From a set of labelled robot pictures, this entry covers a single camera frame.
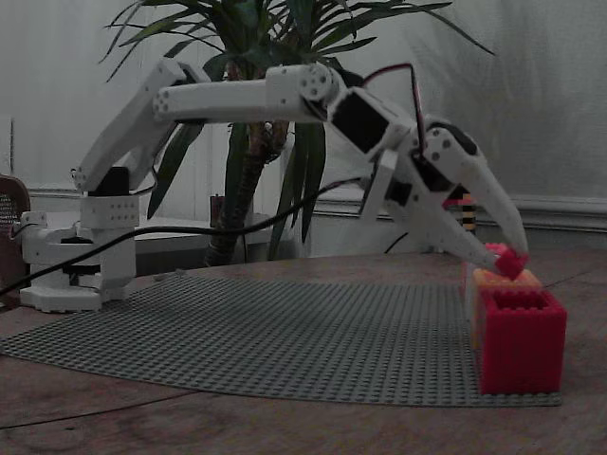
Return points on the green yucca plant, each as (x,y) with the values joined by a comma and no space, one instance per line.
(246,42)

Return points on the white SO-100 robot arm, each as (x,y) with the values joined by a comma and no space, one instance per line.
(227,102)

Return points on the small red Lego brick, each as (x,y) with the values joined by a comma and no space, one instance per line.
(513,265)

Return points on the grey Lego baseplate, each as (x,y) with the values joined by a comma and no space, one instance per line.
(284,336)

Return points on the multicolour striped brick tower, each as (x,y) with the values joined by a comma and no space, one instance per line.
(468,215)

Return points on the brown perforated chair back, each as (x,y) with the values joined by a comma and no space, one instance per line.
(12,223)

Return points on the orange brick box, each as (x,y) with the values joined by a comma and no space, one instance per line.
(488,280)

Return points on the large red brick box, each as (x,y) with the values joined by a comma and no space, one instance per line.
(521,346)

